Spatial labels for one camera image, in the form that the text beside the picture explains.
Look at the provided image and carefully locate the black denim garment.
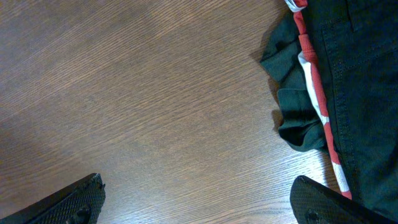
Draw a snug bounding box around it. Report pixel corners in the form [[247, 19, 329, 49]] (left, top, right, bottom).
[[302, 0, 397, 220]]

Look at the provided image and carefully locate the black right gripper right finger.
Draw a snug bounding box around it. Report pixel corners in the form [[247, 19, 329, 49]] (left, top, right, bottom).
[[290, 175, 395, 224]]

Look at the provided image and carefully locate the red white striped garment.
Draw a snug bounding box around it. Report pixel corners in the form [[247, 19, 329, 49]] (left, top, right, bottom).
[[285, 0, 352, 200]]

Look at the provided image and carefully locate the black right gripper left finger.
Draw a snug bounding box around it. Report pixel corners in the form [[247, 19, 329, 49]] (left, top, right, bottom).
[[1, 173, 106, 224]]

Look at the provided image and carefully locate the dark green garment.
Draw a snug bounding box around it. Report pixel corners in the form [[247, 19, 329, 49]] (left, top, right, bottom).
[[259, 12, 328, 152]]

